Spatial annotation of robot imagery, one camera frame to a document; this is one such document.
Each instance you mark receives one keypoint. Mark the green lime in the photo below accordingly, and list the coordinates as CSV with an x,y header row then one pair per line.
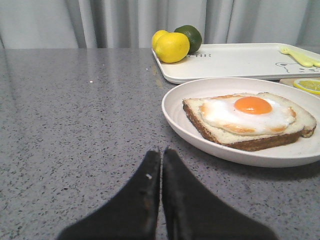
x,y
193,35

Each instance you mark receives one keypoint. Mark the yellow lemon behind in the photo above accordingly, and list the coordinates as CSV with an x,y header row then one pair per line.
x,y
156,36

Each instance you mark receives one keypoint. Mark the yellow lemon front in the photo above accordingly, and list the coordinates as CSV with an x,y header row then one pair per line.
x,y
172,47

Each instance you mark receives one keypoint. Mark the grey curtain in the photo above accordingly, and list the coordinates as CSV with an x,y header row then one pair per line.
x,y
64,24

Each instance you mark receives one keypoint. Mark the white round plate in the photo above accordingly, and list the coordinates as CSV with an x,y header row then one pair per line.
x,y
302,152

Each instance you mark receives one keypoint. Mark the yellow plastic knife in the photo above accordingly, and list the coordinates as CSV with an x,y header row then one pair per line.
x,y
313,60

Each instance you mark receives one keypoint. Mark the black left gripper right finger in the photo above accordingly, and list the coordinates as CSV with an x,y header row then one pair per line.
x,y
192,212

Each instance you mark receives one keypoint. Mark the lemon slice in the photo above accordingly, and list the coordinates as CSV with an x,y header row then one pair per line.
x,y
309,85

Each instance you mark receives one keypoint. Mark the wooden cutting board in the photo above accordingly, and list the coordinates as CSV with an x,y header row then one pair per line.
x,y
289,82

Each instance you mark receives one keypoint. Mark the yellow lemon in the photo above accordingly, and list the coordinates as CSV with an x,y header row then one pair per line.
x,y
156,36
172,47

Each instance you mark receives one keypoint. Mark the fried egg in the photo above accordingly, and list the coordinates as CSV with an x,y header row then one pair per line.
x,y
247,115

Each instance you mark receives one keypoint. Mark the yellow plastic fork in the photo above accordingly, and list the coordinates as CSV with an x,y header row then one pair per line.
x,y
286,51

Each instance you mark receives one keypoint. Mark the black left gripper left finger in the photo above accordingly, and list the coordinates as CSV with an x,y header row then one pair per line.
x,y
131,214

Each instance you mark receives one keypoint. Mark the white rectangular tray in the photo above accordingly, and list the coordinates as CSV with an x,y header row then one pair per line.
x,y
239,60

